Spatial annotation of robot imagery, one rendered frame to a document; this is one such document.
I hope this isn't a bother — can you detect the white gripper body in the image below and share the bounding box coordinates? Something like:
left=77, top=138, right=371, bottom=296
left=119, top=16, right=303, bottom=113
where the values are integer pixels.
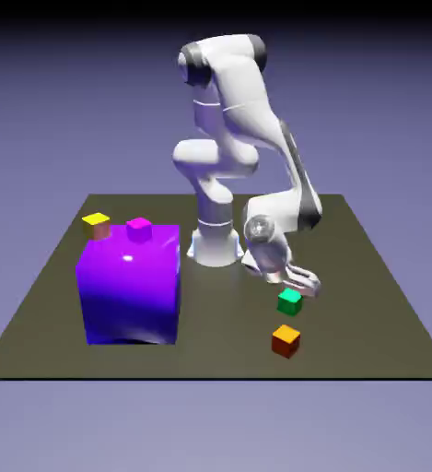
left=281, top=264, right=322, bottom=299

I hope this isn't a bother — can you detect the small green cube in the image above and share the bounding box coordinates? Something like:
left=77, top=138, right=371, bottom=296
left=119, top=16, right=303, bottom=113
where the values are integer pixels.
left=276, top=288, right=304, bottom=317

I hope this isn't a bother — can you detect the small orange cube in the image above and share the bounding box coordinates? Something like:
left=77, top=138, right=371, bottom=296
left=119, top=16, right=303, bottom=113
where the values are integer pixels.
left=271, top=324, right=301, bottom=360

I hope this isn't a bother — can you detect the small magenta cube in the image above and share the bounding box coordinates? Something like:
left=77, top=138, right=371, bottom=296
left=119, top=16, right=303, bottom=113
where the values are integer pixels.
left=125, top=217, right=153, bottom=245

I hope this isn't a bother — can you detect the small yellow cube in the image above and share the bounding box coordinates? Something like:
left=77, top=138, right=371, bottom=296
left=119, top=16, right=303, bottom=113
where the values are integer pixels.
left=81, top=212, right=111, bottom=242

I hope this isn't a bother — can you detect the large purple box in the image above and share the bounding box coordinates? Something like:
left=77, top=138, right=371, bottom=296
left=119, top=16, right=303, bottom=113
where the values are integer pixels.
left=75, top=223, right=181, bottom=347

